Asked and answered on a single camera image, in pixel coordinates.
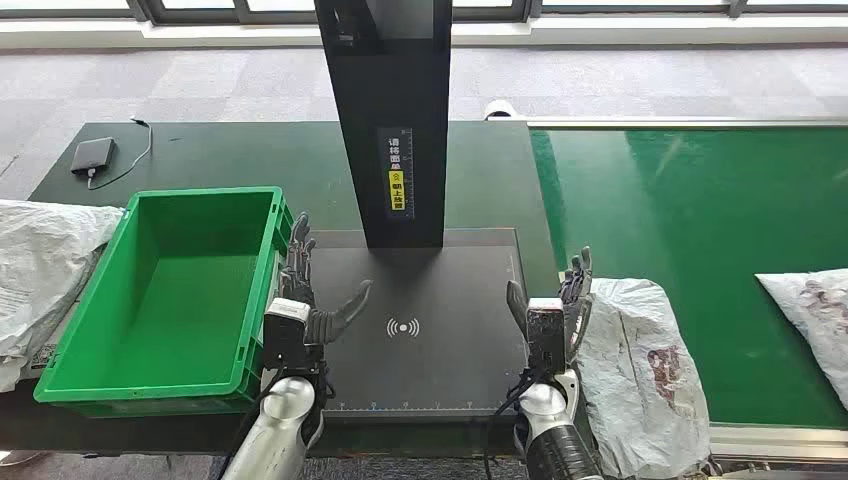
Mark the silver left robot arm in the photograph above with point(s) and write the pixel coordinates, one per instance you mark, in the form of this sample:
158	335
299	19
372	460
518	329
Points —
281	417

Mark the black inbound scanner machine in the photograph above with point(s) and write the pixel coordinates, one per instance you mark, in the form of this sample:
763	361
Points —
391	99

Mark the dark window frame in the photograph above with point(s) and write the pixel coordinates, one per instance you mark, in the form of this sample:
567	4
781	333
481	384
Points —
146	10

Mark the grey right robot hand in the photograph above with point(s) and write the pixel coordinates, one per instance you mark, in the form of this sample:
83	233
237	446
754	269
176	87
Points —
578	291

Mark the white crumpled bag pile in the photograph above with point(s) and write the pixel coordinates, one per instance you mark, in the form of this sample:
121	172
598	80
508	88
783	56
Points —
46	265

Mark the black yellow instruction label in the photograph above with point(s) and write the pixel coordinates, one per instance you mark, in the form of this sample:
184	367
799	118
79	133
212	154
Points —
396	179

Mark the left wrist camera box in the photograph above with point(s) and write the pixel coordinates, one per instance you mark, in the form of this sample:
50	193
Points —
286	331

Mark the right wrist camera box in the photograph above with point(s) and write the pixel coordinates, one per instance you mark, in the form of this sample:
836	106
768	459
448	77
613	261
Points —
546	334

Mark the grey poly mailer parcel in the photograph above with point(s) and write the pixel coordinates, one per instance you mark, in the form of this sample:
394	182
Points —
815	318
636	397

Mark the black power bank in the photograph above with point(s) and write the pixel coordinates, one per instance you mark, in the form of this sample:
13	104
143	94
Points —
93	156

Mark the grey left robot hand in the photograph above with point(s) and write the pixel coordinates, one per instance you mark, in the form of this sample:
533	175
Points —
328	324

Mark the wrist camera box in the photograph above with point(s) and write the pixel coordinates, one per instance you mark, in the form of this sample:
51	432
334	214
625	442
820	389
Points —
546	334
286	331

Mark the green plastic crate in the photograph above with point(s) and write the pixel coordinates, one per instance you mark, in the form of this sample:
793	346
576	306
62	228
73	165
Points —
172	298

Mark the green conveyor belt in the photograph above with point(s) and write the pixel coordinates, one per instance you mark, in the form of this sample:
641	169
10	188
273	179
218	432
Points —
696	218

